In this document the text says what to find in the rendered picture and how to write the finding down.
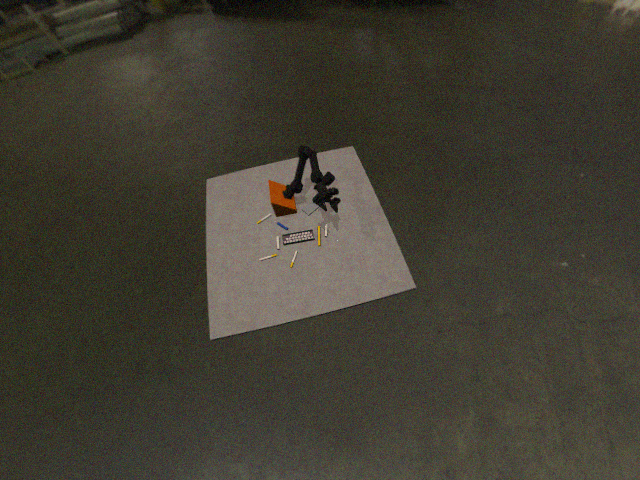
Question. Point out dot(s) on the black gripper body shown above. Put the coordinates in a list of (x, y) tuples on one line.
[(327, 197)]

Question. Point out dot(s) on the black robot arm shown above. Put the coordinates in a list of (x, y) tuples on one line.
[(316, 175)]

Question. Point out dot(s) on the keyboard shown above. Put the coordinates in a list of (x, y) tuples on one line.
[(298, 237)]

